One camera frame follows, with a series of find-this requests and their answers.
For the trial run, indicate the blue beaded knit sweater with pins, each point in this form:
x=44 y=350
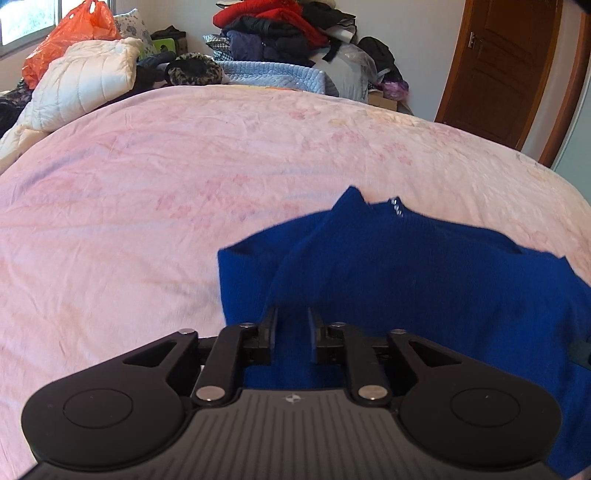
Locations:
x=382 y=266

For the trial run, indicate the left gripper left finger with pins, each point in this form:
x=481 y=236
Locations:
x=263 y=343

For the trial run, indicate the green plastic stool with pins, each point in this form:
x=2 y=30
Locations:
x=164 y=45

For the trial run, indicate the window with grey frame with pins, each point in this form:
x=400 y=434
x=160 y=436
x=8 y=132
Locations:
x=25 y=22

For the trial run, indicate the floral white pillow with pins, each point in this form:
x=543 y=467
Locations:
x=131 y=25

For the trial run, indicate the light blue knitted blanket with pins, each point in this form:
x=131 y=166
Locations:
x=278 y=75

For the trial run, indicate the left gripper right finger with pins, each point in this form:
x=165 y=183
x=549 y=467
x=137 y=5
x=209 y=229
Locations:
x=327 y=343

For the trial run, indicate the pale blue sliding wardrobe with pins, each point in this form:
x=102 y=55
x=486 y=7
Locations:
x=567 y=150

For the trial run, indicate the white quilted puffer jacket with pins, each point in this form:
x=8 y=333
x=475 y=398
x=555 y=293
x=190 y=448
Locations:
x=89 y=75

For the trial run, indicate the red garment on pile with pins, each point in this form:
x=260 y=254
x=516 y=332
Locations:
x=284 y=11

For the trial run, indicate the brown wooden door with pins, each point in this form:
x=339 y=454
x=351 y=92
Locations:
x=500 y=68

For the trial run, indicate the black bag by wall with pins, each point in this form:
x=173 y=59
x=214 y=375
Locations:
x=387 y=70

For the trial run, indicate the light grey bundled bedding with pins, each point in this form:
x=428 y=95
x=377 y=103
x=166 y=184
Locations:
x=351 y=71

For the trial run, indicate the purple plastic bag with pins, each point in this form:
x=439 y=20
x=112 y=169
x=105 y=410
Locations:
x=396 y=90

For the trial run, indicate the dark clothes pile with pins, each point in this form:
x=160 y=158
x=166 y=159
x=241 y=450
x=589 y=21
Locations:
x=260 y=40

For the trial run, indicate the leopard print garment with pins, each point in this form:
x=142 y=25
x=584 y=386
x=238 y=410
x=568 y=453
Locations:
x=193 y=69

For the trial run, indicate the orange plastic bag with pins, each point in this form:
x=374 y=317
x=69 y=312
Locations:
x=90 y=20

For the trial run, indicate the cardboard box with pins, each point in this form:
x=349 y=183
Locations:
x=376 y=98

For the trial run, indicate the pink floral bed sheet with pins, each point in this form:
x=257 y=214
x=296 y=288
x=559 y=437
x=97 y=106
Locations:
x=110 y=226

